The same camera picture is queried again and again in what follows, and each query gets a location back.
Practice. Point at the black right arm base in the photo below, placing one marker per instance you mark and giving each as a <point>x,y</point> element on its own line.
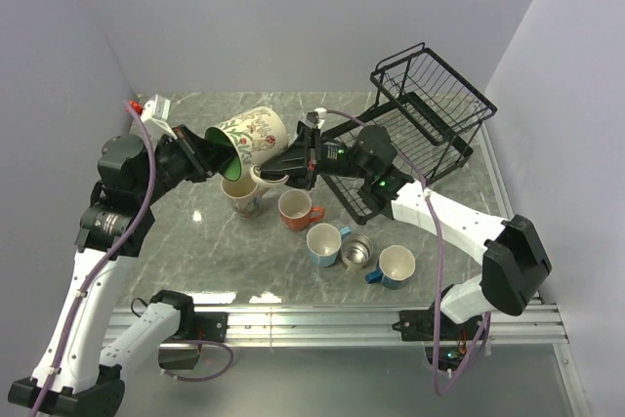
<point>415,325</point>

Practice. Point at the aluminium mounting rail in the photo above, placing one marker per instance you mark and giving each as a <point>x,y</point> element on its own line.
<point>277,326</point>

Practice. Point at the green inside floral mug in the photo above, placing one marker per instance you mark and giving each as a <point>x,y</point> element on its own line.
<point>256,136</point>

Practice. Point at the beige floral mug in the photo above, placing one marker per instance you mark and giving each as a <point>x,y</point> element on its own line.
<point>244,196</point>

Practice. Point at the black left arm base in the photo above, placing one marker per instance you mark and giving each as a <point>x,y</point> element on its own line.
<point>210,326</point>

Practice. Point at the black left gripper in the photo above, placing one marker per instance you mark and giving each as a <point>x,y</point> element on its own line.
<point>204,156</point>

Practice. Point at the dark blue handled mug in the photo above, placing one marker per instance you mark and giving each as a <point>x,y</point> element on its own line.
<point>396,264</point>

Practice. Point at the stainless steel cup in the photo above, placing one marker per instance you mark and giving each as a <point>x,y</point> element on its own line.
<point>356,251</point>

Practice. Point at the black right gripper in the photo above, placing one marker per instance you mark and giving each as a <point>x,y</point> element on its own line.
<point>301,161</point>

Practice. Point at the orange mug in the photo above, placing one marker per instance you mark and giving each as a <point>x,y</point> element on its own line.
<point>297,211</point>

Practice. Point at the black wire dish rack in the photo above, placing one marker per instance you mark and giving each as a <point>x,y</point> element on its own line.
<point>430,110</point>

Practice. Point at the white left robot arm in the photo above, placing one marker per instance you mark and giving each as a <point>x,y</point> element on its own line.
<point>78,375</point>

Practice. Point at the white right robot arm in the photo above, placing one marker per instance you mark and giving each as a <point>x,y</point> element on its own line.
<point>510,253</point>

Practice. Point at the light blue mug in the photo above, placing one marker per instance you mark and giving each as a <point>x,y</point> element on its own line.
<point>324,243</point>

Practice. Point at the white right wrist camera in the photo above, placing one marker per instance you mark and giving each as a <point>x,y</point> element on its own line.
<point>316,118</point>

